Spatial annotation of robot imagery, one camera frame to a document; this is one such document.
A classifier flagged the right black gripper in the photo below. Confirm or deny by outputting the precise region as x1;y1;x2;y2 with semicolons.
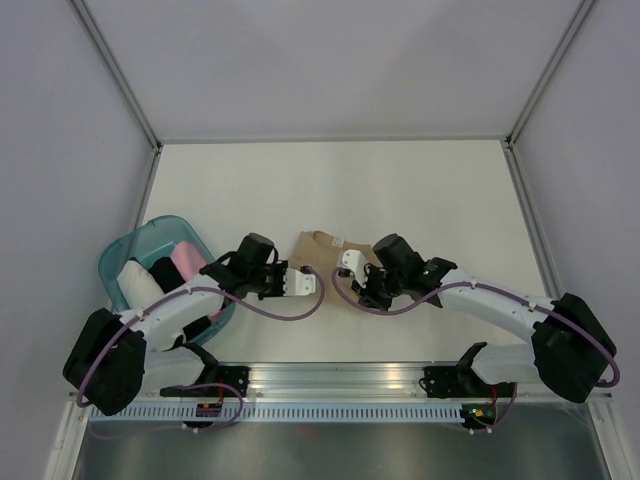
351;264;405;313

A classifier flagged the beige t shirt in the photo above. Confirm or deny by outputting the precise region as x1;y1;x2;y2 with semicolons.
288;230;380;307

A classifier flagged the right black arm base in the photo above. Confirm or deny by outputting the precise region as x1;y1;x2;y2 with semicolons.
419;365;515;399

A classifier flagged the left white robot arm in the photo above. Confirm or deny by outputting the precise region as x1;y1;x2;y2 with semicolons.
63;233;303;415

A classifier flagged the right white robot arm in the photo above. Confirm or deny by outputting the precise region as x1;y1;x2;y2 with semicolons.
337;234;620;403

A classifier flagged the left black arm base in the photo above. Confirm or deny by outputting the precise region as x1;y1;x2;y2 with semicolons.
160;365;251;398

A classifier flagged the pink rolled t shirt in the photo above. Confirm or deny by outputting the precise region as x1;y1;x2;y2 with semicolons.
169;240;226;324

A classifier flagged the black rolled t shirt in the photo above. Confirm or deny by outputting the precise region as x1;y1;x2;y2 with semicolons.
148;257;211;342

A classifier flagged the teal plastic basket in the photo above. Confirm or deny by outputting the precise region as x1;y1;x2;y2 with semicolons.
97;214;237;346

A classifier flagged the white rolled t shirt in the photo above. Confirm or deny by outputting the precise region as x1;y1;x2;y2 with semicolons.
117;260;164;309

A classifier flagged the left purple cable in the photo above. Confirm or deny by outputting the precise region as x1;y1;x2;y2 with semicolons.
74;267;329;439

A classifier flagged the purple cable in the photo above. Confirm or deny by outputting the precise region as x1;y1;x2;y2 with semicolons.
332;267;622;435
74;267;329;439

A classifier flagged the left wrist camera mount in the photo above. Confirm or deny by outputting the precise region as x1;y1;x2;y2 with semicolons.
283;268;316;297

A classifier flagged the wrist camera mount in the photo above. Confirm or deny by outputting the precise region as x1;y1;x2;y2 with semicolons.
283;268;316;297
337;249;370;285

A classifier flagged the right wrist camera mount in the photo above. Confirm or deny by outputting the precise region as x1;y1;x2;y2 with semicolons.
337;249;370;285

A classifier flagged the aluminium front rail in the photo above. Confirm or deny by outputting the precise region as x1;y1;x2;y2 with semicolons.
67;360;614;401

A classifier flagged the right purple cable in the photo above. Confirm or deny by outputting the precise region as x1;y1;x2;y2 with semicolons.
332;267;622;435

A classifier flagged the white slotted cable duct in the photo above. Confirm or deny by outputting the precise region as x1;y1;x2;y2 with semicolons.
89;401;463;424

